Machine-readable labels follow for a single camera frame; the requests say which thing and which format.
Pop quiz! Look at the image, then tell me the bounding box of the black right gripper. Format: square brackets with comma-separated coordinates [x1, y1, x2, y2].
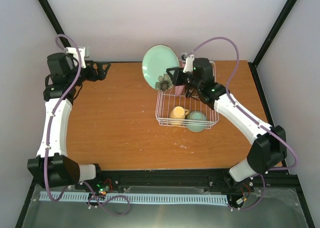
[166, 67, 201, 91]

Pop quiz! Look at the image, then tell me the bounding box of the pink bear plate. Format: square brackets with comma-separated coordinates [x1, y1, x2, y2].
[174, 85, 185, 97]

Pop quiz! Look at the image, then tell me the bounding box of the green flower plate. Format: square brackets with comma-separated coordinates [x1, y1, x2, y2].
[142, 44, 180, 92]

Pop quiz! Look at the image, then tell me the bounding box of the yellow mug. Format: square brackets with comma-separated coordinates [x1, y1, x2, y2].
[169, 106, 190, 127]

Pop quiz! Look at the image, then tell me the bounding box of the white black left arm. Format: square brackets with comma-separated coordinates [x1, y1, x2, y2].
[27, 52, 111, 190]

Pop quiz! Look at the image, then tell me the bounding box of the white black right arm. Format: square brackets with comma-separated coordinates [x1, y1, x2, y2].
[166, 58, 287, 189]

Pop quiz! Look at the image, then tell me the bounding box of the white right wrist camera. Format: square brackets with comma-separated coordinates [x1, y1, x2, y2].
[181, 53, 195, 73]

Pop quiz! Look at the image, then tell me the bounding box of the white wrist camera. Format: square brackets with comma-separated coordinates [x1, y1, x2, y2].
[181, 53, 195, 73]
[64, 46, 90, 68]

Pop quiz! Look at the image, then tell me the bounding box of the white wire dish rack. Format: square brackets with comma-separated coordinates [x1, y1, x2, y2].
[155, 60, 220, 127]

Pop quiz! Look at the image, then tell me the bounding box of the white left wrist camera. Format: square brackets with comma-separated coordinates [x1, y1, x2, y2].
[64, 46, 90, 68]

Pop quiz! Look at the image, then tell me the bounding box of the black left frame post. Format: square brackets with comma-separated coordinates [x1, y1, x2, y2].
[31, 0, 81, 68]

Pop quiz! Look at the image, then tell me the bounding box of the black frame post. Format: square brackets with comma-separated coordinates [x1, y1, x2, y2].
[251, 0, 305, 68]
[31, 0, 81, 68]

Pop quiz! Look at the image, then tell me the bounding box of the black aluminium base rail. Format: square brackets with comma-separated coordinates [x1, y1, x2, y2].
[32, 170, 300, 194]

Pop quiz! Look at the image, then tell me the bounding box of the light blue cable duct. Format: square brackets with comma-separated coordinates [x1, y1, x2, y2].
[39, 191, 229, 205]

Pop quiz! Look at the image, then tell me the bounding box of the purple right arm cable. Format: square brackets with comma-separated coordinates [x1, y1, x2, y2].
[187, 36, 300, 211]

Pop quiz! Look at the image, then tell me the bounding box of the black right frame post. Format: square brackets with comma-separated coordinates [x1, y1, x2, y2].
[251, 0, 305, 68]

